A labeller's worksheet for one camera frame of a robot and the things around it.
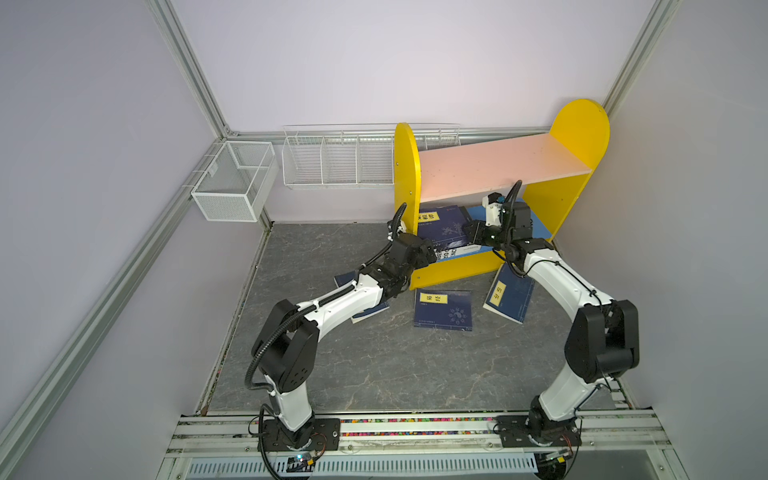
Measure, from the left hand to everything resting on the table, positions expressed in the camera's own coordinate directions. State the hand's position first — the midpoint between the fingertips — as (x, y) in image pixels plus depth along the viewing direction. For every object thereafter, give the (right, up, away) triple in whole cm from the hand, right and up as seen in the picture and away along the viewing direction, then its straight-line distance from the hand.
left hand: (424, 249), depth 85 cm
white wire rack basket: (-23, +32, +13) cm, 41 cm away
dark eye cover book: (+6, -1, +5) cm, 8 cm away
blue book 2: (+29, -15, +12) cm, 35 cm away
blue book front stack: (+6, +7, +4) cm, 10 cm away
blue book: (+7, -20, +11) cm, 24 cm away
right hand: (+13, +7, +3) cm, 15 cm away
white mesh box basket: (-64, +23, +19) cm, 71 cm away
